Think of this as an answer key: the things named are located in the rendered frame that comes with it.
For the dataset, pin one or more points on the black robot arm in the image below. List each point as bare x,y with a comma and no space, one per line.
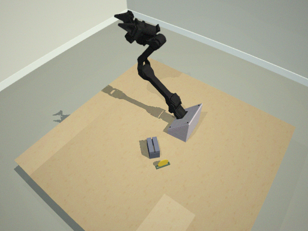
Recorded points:
147,73

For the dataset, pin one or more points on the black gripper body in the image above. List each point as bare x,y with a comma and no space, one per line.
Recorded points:
141,26

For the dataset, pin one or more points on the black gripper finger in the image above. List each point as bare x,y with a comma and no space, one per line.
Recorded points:
129,27
123,16

